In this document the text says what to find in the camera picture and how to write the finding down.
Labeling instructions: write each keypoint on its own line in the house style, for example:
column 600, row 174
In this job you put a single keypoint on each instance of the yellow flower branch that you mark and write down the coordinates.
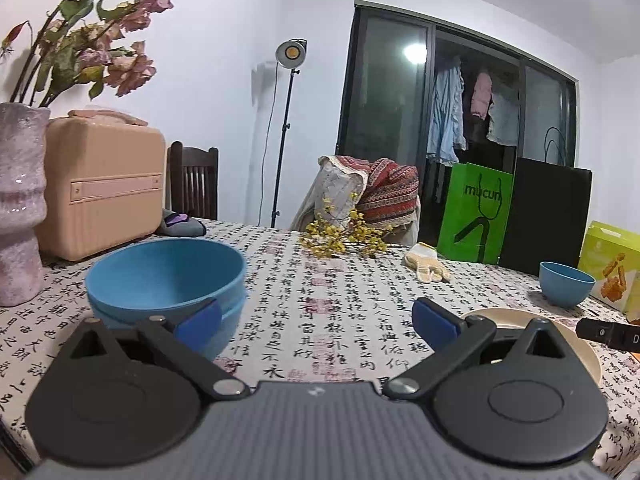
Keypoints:
column 345, row 235

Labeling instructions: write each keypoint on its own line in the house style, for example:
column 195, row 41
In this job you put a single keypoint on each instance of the dark sliding glass door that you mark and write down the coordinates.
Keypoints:
column 380, row 85

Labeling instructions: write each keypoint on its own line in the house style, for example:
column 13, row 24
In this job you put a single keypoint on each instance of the black paper bag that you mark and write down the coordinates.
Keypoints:
column 545, row 220

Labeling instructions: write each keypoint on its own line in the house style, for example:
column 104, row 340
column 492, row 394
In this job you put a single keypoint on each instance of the white quilted cushion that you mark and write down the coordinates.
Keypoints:
column 335, row 190

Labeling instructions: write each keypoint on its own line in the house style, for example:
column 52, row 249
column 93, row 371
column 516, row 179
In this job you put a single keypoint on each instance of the studio light on stand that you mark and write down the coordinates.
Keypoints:
column 291, row 52

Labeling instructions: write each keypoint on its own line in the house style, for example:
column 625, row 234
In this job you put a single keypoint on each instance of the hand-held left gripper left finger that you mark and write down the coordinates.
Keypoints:
column 200, row 325

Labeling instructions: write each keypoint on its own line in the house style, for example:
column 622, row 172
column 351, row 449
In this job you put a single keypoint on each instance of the hanging blue garment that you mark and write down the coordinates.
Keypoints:
column 445, row 115

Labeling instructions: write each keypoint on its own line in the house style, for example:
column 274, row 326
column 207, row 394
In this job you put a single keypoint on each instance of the cream ridged plate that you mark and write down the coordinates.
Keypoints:
column 510, row 317

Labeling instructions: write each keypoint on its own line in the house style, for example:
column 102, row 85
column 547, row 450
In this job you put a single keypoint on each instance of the hanging pink garment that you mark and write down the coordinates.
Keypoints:
column 481, row 95

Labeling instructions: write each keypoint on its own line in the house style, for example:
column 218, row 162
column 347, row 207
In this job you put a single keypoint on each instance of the grey purple pouch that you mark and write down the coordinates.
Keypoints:
column 182, row 225

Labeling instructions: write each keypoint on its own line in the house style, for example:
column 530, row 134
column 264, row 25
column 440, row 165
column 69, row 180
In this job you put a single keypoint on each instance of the calligraphy printed tablecloth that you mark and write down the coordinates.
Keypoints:
column 325, row 285

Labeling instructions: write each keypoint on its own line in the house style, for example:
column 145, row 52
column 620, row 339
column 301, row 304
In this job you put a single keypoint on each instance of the hanging white garment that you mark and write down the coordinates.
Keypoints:
column 504, row 120

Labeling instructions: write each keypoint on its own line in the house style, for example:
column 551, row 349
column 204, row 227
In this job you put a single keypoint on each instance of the dried pink flowers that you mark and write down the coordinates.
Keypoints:
column 125, row 67

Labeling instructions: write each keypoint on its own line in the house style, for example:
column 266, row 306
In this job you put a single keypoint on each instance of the yellow white knit glove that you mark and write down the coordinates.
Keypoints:
column 425, row 262

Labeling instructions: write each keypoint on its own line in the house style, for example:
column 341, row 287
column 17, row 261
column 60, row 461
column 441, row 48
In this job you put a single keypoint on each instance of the yellow-green snack box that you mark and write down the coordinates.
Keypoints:
column 610, row 265

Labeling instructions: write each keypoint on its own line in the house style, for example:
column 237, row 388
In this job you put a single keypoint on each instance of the green paper bag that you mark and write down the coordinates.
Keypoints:
column 475, row 215

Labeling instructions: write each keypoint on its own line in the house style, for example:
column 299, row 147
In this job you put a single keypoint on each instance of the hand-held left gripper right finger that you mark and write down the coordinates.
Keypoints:
column 434, row 322

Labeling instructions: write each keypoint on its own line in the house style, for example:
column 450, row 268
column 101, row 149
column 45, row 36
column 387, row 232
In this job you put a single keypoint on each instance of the chair with patterned blanket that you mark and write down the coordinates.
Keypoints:
column 390, row 190

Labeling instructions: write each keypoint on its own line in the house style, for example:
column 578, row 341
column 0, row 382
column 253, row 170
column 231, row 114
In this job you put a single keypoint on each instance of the beige armchair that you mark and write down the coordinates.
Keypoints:
column 411, row 230

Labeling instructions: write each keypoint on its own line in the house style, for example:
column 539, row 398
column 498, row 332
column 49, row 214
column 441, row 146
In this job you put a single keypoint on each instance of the blue bowl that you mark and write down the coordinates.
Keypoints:
column 232, row 325
column 565, row 280
column 165, row 275

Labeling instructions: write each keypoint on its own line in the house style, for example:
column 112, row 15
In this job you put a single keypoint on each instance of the pink hard-shell suitcase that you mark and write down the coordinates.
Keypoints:
column 100, row 185

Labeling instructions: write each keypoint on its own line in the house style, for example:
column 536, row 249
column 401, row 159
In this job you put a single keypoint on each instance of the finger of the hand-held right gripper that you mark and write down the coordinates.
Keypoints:
column 595, row 330

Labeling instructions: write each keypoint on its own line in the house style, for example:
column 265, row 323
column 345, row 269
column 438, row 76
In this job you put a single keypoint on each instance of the pale purple vase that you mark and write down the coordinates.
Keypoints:
column 20, row 200

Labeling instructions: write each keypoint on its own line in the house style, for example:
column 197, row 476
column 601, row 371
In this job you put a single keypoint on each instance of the dark wooden chair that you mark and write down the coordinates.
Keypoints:
column 192, row 185

